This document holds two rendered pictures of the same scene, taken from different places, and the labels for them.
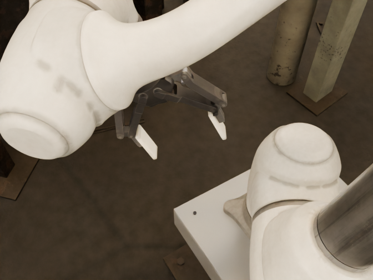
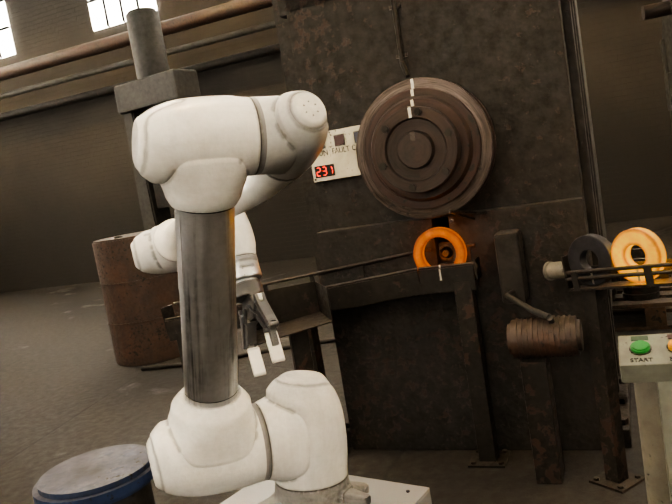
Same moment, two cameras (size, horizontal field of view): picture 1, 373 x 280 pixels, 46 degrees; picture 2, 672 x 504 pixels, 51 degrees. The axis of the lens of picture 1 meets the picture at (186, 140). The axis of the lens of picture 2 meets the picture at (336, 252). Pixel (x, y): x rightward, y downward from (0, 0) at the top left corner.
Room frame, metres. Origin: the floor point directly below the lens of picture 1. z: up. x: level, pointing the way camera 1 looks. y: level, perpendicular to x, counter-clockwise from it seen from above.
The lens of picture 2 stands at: (-0.09, -1.50, 1.09)
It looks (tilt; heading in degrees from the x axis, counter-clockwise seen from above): 7 degrees down; 63
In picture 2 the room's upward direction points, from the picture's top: 9 degrees counter-clockwise
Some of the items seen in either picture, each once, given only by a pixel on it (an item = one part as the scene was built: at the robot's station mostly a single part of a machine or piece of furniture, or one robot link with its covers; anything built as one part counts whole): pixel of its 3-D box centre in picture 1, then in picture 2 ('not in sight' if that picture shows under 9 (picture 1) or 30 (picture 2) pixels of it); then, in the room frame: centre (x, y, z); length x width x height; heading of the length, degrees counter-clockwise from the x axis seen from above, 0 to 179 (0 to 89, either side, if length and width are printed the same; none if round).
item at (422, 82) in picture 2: not in sight; (424, 148); (1.33, 0.46, 1.11); 0.47 x 0.06 x 0.47; 130
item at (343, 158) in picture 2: not in sight; (342, 153); (1.19, 0.80, 1.15); 0.26 x 0.02 x 0.18; 130
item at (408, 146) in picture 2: not in sight; (416, 149); (1.25, 0.40, 1.11); 0.28 x 0.06 x 0.28; 130
